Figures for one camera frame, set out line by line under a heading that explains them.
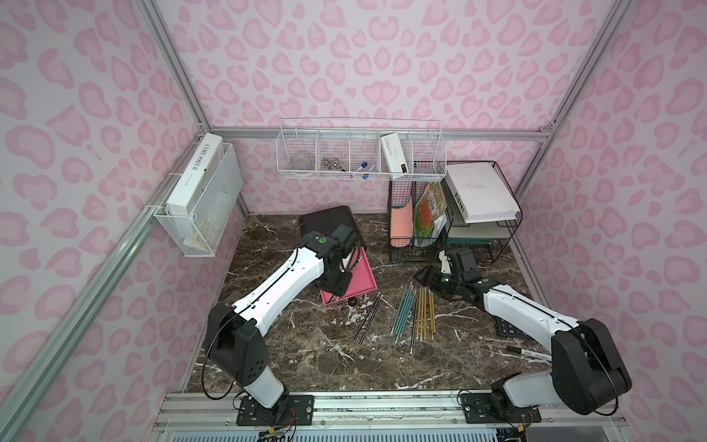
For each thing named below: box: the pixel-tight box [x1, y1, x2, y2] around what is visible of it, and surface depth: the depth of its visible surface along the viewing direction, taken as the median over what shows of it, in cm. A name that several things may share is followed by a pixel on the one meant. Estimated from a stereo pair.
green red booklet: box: [414, 181, 449, 246], surface depth 103 cm
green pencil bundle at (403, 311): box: [390, 281, 417, 344], surface depth 92 cm
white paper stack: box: [444, 162, 522, 224], surface depth 95 cm
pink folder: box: [390, 200, 414, 248], surface depth 112 cm
